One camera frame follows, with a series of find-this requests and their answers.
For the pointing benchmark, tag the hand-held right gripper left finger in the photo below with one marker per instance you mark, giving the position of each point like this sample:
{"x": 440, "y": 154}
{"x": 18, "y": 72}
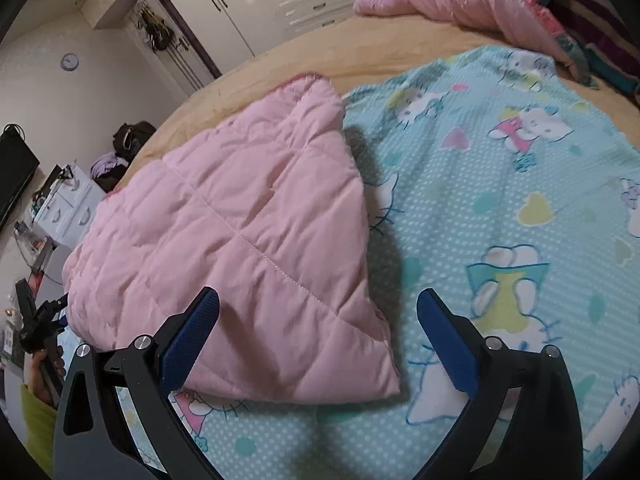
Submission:
{"x": 192, "y": 332}

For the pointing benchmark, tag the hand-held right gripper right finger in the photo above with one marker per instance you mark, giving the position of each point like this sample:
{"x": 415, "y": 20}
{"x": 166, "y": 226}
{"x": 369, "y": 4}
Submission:
{"x": 447, "y": 340}

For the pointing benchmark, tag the pink quilted jacket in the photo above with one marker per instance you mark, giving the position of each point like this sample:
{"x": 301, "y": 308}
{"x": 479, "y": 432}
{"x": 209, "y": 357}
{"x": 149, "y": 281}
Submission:
{"x": 235, "y": 240}

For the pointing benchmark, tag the person's left forearm green sleeve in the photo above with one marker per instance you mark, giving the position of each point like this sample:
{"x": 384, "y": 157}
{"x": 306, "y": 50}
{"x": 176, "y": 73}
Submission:
{"x": 40, "y": 430}

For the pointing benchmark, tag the purple clothes pile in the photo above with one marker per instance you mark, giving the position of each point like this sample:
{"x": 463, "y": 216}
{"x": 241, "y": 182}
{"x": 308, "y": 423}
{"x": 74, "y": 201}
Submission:
{"x": 110, "y": 165}

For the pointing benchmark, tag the person's left hand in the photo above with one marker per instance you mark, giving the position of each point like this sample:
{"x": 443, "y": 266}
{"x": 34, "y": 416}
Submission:
{"x": 47, "y": 370}

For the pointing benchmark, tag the white chest of drawers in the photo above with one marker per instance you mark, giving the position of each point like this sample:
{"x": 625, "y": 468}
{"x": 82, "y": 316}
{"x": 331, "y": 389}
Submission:
{"x": 70, "y": 205}

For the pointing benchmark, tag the blue cartoon printed blanket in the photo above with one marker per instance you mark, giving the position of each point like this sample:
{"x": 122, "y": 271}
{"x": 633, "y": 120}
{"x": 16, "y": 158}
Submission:
{"x": 500, "y": 210}

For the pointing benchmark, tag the black television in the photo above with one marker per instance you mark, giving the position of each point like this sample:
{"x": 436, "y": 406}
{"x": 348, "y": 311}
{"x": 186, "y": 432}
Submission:
{"x": 12, "y": 180}

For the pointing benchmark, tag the dark bag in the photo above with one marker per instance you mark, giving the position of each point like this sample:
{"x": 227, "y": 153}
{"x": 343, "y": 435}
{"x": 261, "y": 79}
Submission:
{"x": 132, "y": 135}

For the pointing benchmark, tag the door with hanging items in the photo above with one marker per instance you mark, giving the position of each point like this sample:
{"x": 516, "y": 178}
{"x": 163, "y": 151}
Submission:
{"x": 172, "y": 45}

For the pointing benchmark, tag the tan bedspread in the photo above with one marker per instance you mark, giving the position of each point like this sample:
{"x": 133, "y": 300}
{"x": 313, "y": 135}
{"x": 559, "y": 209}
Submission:
{"x": 300, "y": 55}

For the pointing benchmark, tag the striped dark red cloth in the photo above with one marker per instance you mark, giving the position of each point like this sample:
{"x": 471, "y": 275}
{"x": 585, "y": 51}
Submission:
{"x": 595, "y": 20}

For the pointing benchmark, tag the round wall clock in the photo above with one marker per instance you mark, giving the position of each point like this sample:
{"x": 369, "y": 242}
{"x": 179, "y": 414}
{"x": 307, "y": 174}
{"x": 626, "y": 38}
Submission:
{"x": 70, "y": 62}

